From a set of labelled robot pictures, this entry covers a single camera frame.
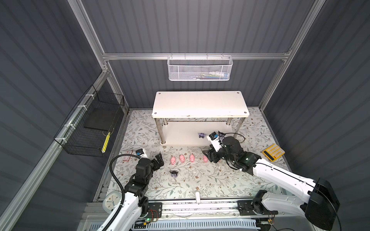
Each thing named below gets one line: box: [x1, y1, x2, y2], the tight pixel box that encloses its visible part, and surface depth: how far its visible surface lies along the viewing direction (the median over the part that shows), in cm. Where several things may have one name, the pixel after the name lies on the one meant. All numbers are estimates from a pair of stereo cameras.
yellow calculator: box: [262, 143, 286, 162], surface depth 96 cm
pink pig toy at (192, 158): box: [189, 154, 196, 163], surface depth 93 cm
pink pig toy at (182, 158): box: [179, 154, 186, 163], surface depth 93 cm
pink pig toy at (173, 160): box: [170, 156, 176, 166], surface depth 91 cm
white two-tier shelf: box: [151, 90, 251, 145], surface depth 81 cm
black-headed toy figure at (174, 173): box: [169, 170, 179, 179], surface depth 84 cm
